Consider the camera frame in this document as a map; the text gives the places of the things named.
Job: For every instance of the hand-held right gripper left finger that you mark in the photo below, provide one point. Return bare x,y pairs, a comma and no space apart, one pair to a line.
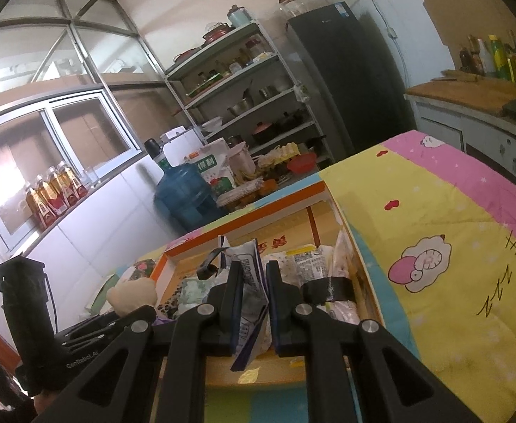
236,304

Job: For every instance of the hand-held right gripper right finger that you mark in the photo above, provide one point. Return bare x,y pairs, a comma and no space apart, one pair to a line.
273,313

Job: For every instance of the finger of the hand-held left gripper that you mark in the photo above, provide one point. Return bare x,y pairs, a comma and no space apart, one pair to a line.
93,338
95,322

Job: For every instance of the purple white packet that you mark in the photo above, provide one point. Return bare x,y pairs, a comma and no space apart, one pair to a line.
254,317

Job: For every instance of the green white wipes packet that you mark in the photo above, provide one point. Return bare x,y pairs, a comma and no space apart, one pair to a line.
198,291

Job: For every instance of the beige plush toy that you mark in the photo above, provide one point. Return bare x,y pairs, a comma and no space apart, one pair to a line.
130,295

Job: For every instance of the leopard print scrunchie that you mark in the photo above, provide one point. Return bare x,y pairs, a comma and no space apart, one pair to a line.
170,306

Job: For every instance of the orange cardboard box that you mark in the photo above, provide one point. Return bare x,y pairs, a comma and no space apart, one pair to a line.
284,224

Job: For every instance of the green white tissue box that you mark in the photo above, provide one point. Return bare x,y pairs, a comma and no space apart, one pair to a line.
101,293

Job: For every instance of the floral tissue pack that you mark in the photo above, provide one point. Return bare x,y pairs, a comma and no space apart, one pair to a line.
141,268

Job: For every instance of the orange drink bottle red label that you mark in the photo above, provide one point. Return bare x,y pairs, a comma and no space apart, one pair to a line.
64,187
41,207
53,196
75,180

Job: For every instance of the dried noodle packet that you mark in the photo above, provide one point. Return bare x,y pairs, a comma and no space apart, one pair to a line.
240,193

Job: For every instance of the blue water jug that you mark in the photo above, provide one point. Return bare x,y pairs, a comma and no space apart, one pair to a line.
183,194

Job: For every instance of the white rice bag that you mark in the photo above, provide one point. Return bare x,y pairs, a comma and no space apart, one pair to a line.
214,167

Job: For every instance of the white plastic pitcher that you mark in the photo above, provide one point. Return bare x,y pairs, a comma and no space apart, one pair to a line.
240,158

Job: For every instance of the clear drinking glass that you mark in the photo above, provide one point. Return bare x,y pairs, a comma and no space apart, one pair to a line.
91,176

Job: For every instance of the red plastic basket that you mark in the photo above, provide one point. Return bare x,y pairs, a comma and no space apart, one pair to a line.
302,163

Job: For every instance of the bag of eggs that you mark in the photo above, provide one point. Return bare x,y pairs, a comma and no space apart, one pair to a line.
280,154

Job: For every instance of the red cooking pot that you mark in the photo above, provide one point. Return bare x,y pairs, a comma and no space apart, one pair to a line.
264,133

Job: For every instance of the black water pump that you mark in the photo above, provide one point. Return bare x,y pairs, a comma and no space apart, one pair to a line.
154,147

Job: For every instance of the white bowls stack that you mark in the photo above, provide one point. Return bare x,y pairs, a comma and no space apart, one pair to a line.
213,124

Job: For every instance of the sliding window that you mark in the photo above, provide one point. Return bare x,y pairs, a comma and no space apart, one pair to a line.
81,132

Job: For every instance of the black wok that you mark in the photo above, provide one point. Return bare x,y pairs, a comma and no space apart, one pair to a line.
295,123

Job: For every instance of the steel pot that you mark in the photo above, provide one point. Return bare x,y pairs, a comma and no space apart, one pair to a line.
240,106

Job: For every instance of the dark grey refrigerator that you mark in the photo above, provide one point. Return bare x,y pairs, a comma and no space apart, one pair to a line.
341,75

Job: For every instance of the metal shelf rack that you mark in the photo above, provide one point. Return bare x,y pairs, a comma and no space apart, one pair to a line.
214,49

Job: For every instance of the red pot lid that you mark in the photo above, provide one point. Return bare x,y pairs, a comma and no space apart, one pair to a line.
217,31

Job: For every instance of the kitchen counter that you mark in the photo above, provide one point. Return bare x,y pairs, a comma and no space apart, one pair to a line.
482,136

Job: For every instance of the teal lidded jar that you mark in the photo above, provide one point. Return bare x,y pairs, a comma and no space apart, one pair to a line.
239,16

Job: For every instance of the wooden cutting board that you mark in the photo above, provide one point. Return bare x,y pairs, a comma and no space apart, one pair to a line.
469,97

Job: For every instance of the glass jar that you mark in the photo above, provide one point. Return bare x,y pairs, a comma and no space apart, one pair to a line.
293,6

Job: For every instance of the dark sauce bottle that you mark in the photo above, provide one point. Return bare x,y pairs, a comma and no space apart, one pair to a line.
469,61

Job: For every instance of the white plastic bottle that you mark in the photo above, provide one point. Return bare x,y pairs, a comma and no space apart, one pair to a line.
487,59

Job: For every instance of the green plastic bottle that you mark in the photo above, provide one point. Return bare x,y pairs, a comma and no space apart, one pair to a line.
499,57

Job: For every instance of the cardboard sheet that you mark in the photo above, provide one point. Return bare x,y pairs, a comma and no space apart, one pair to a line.
438,9

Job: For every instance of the white wall socket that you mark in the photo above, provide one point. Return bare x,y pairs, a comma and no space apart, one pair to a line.
391,32

